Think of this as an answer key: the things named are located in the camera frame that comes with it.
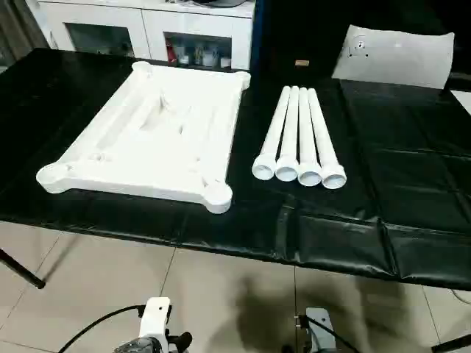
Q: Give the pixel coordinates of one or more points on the white plastic table top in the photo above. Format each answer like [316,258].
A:
[165,147]

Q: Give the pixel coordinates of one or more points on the black stand leg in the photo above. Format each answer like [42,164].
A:
[456,345]
[22,270]

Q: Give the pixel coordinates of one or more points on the small white cup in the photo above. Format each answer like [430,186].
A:
[225,63]

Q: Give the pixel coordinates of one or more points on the black table mat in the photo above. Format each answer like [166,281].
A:
[404,165]

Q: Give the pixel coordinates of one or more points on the red packet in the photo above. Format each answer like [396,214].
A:
[170,51]

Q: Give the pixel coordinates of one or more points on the white sideboard cabinet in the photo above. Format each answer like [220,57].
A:
[147,22]

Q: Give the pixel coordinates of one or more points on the black cabinet with gold label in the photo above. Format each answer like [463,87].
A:
[287,36]

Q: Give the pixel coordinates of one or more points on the grey curtain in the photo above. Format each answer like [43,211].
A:
[18,22]

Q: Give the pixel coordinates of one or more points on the white flat board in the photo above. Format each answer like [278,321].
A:
[463,99]

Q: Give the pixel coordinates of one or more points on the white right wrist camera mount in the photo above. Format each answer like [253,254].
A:
[318,323]

